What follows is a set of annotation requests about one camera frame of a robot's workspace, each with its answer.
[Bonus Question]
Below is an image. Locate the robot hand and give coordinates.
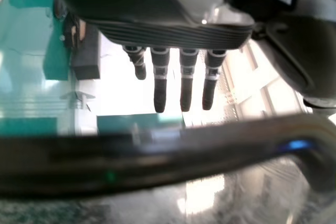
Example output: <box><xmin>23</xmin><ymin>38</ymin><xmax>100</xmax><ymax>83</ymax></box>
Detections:
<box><xmin>48</xmin><ymin>0</ymin><xmax>336</xmax><ymax>113</ymax></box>

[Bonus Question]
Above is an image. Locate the dark grey block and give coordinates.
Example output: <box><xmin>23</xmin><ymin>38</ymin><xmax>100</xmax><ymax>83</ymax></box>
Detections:
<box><xmin>64</xmin><ymin>16</ymin><xmax>102</xmax><ymax>80</ymax></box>

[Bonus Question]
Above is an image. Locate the white perforated cable duct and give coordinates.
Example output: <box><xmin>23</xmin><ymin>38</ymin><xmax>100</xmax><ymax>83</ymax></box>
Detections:
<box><xmin>219</xmin><ymin>47</ymin><xmax>266</xmax><ymax>129</ymax></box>

